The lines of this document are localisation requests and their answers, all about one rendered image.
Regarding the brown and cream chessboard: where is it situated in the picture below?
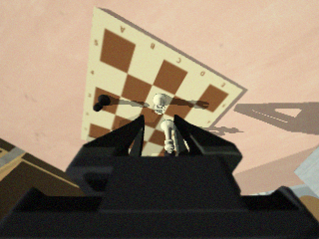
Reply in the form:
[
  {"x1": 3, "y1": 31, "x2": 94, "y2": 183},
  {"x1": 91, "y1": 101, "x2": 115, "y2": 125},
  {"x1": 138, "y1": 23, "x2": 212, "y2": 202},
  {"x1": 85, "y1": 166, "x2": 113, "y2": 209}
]
[{"x1": 81, "y1": 6, "x2": 243, "y2": 156}]

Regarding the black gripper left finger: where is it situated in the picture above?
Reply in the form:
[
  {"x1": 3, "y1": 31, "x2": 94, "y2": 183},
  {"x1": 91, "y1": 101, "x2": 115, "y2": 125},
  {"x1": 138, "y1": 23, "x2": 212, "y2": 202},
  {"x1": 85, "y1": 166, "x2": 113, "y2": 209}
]
[{"x1": 75, "y1": 115, "x2": 145, "y2": 156}]

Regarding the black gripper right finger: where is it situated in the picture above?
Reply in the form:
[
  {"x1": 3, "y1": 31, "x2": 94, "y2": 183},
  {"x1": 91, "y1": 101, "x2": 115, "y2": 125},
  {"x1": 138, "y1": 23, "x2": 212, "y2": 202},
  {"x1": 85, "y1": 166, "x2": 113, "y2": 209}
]
[{"x1": 173, "y1": 115, "x2": 243, "y2": 172}]

